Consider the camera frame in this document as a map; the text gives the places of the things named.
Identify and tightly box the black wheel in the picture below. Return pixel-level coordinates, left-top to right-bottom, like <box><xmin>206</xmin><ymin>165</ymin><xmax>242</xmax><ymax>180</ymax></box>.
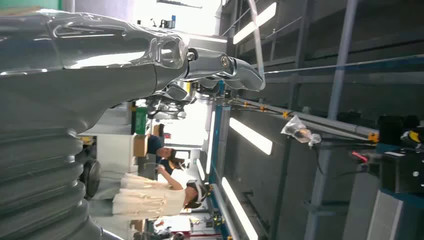
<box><xmin>79</xmin><ymin>158</ymin><xmax>101</xmax><ymax>200</ymax></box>

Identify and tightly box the person in pale outfit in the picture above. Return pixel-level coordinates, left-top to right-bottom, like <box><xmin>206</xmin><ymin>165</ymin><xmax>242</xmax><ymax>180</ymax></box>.
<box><xmin>111</xmin><ymin>163</ymin><xmax>213</xmax><ymax>222</ymax></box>

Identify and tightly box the black equipment box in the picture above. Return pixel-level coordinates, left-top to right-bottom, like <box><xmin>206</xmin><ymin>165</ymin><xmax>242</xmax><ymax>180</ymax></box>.
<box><xmin>377</xmin><ymin>114</ymin><xmax>424</xmax><ymax>196</ymax></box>

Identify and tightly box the white cabinet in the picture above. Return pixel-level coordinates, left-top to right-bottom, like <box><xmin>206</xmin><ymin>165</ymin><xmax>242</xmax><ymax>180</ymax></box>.
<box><xmin>96</xmin><ymin>132</ymin><xmax>139</xmax><ymax>175</ymax></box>

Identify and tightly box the person with dark hair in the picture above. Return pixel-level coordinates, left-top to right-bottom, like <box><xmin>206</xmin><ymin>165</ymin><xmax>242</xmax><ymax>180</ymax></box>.
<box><xmin>158</xmin><ymin>156</ymin><xmax>186</xmax><ymax>176</ymax></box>

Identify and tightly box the brown cardboard box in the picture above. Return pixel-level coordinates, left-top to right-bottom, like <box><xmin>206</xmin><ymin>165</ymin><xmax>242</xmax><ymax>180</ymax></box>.
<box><xmin>133</xmin><ymin>134</ymin><xmax>150</xmax><ymax>158</ymax></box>

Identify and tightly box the person in dark top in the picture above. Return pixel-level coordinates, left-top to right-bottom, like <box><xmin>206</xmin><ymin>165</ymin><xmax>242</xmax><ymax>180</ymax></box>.
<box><xmin>147</xmin><ymin>134</ymin><xmax>178</xmax><ymax>163</ymax></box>

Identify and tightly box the green box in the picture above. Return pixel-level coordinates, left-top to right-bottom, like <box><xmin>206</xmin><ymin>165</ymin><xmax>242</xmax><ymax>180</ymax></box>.
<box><xmin>130</xmin><ymin>105</ymin><xmax>149</xmax><ymax>136</ymax></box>

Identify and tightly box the long ceiling light strip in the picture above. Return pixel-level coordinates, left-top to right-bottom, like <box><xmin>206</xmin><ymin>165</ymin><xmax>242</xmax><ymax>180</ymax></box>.
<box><xmin>220</xmin><ymin>177</ymin><xmax>259</xmax><ymax>240</ymax></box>
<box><xmin>228</xmin><ymin>117</ymin><xmax>274</xmax><ymax>156</ymax></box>
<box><xmin>232</xmin><ymin>1</ymin><xmax>277</xmax><ymax>46</ymax></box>

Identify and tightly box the clear plastic bag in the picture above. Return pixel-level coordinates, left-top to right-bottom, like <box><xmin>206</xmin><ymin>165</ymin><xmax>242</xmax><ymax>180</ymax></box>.
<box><xmin>280</xmin><ymin>114</ymin><xmax>323</xmax><ymax>148</ymax></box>

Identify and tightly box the grey steel pillar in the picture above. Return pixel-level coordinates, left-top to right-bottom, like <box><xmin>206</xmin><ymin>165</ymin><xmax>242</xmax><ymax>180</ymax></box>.
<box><xmin>327</xmin><ymin>0</ymin><xmax>359</xmax><ymax>121</ymax></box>

